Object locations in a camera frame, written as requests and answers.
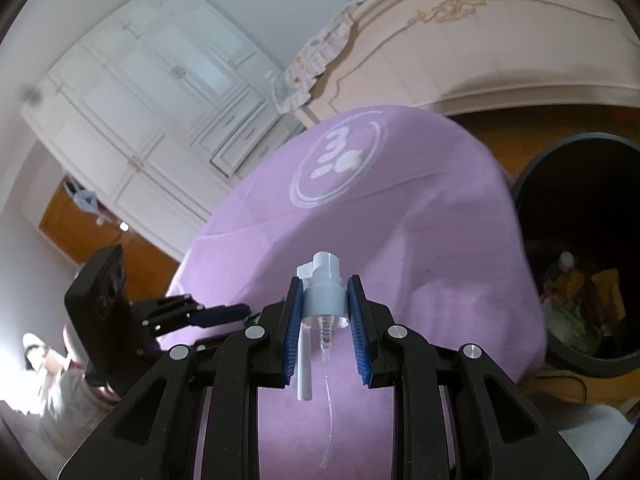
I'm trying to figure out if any black waste bin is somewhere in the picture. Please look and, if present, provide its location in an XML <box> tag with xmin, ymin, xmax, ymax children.
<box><xmin>512</xmin><ymin>132</ymin><xmax>640</xmax><ymax>379</ymax></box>

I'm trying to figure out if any white spray pump head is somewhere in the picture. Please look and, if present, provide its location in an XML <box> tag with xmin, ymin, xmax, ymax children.
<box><xmin>295</xmin><ymin>252</ymin><xmax>351</xmax><ymax>466</ymax></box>

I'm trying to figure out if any floral ruffled blanket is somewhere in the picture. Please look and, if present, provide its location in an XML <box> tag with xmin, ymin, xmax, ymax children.
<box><xmin>272</xmin><ymin>2</ymin><xmax>359</xmax><ymax>113</ymax></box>

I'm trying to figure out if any cream carved bed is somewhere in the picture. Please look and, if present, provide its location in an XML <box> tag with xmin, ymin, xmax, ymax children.
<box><xmin>295</xmin><ymin>0</ymin><xmax>640</xmax><ymax>128</ymax></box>

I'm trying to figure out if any white panelled wardrobe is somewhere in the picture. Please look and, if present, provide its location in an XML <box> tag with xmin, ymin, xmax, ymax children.
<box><xmin>22</xmin><ymin>0</ymin><xmax>306</xmax><ymax>221</ymax></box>

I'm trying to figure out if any purple tablecloth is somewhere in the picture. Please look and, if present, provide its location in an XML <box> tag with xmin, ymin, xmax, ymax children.
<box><xmin>165</xmin><ymin>105</ymin><xmax>546</xmax><ymax>480</ymax></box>

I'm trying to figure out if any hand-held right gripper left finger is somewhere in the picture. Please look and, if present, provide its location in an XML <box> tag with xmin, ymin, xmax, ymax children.
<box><xmin>57</xmin><ymin>275</ymin><xmax>307</xmax><ymax>480</ymax></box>

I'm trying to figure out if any pile of discarded wrappers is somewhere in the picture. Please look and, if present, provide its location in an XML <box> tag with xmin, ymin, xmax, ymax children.
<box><xmin>540</xmin><ymin>252</ymin><xmax>629</xmax><ymax>359</ymax></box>

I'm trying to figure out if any person's left forearm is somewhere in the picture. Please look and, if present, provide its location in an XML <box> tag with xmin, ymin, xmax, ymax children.
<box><xmin>40</xmin><ymin>325</ymin><xmax>126</xmax><ymax>441</ymax></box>

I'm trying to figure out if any blue bag hanging on door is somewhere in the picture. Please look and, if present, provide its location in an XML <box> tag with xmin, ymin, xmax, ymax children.
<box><xmin>65</xmin><ymin>175</ymin><xmax>109</xmax><ymax>226</ymax></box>

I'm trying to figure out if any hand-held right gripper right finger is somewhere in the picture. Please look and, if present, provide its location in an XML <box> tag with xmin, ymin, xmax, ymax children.
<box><xmin>346</xmin><ymin>274</ymin><xmax>588</xmax><ymax>480</ymax></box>

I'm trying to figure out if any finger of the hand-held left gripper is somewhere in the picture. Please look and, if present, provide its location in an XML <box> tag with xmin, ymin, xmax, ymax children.
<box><xmin>132</xmin><ymin>294</ymin><xmax>251</xmax><ymax>333</ymax></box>
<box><xmin>192</xmin><ymin>312</ymin><xmax>262</xmax><ymax>358</ymax></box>

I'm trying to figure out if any black cable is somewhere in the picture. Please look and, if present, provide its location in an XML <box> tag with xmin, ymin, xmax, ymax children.
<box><xmin>537</xmin><ymin>370</ymin><xmax>591</xmax><ymax>404</ymax></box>

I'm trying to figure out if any brown wooden door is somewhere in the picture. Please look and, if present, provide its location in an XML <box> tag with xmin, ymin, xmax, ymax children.
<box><xmin>39</xmin><ymin>180</ymin><xmax>181</xmax><ymax>311</ymax></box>

